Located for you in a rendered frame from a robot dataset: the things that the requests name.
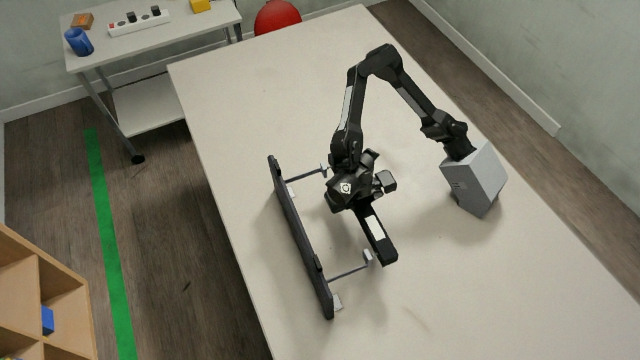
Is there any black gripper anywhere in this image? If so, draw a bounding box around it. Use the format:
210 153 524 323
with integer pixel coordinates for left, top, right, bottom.
324 169 397 214

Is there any dark grey rectangular panel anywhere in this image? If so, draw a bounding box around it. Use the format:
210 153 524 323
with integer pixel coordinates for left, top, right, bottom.
267 155 334 320

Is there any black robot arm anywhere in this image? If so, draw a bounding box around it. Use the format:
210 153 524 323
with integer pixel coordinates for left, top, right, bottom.
325 43 477 206

